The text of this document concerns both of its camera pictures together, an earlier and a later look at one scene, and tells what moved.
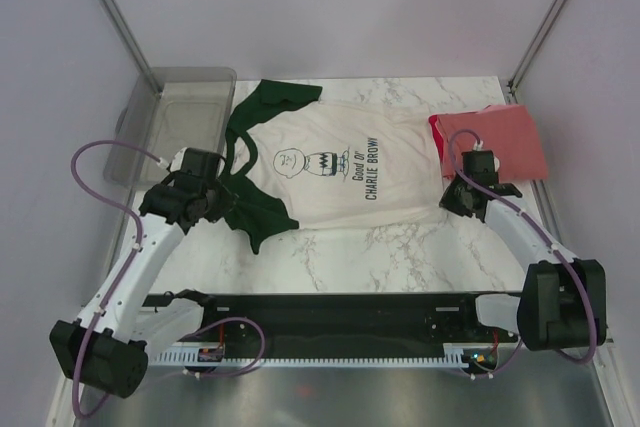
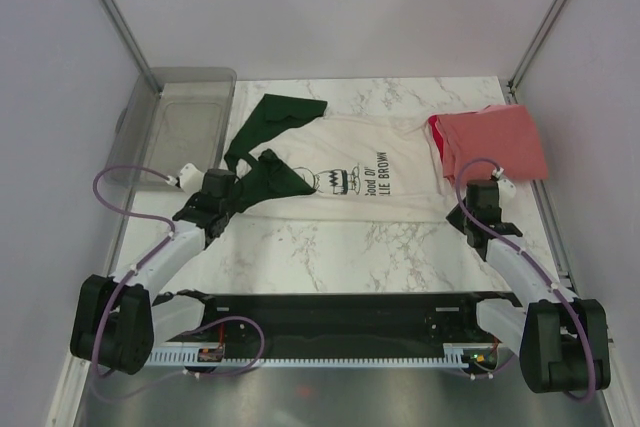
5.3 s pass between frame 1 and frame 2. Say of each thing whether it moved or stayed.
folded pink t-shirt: stayed
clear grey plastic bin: stayed
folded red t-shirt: stayed
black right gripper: moved
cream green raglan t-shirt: moved
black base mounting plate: stayed
